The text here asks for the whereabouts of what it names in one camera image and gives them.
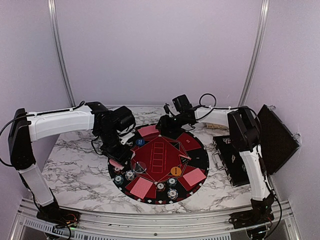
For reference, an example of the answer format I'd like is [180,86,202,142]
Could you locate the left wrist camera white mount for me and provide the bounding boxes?
[119,132,135,145]

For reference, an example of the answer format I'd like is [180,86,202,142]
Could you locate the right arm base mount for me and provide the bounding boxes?
[228,209,275,229]

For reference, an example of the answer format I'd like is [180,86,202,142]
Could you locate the aluminium frame post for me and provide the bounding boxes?
[238,0,270,106]
[47,0,76,107]

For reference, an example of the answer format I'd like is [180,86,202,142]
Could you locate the dealt red card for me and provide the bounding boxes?
[183,168,206,186]
[137,125,159,138]
[130,177,153,199]

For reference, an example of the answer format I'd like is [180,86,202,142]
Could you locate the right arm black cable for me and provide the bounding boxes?
[198,93,263,151]

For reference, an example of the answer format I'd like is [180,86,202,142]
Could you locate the black poker set case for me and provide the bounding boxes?
[213,105,300,187]

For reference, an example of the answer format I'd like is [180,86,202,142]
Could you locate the green chips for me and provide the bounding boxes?
[113,175,124,186]
[167,177,178,187]

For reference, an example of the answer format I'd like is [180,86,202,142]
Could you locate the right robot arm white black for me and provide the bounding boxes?
[156,94,275,224]

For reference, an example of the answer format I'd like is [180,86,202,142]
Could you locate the triangular all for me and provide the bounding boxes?
[178,154,192,165]

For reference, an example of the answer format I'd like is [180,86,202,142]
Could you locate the front aluminium rail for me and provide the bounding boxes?
[9,198,303,240]

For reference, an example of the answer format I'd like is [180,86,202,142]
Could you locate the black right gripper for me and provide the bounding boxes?
[155,113,188,133]

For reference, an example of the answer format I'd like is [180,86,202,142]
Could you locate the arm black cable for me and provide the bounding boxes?
[0,100,86,167]
[198,93,263,151]

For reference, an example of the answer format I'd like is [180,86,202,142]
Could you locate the yellow woven bamboo mat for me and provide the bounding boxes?
[205,122,229,130]

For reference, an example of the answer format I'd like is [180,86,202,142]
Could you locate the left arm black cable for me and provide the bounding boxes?
[0,100,86,167]

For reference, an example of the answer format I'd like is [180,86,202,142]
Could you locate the left aluminium frame post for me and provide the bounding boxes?
[47,0,76,107]

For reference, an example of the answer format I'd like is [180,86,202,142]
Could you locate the red playing card deck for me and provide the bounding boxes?
[109,159,124,170]

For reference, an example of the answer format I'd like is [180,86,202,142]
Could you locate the right aluminium frame post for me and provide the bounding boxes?
[238,0,270,106]

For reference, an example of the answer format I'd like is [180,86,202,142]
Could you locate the orange big blind button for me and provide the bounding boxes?
[170,166,182,177]

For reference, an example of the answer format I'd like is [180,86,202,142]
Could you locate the blue white chip row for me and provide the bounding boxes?
[222,137,232,145]

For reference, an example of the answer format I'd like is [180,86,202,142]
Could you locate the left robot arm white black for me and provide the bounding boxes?
[5,101,136,223]

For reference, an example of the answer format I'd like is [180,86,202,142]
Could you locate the blue small blind button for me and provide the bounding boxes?
[135,138,145,147]

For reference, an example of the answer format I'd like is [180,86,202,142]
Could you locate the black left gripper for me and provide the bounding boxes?
[97,127,133,168]

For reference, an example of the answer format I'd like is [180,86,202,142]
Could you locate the round red black poker mat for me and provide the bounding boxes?
[108,124,210,205]

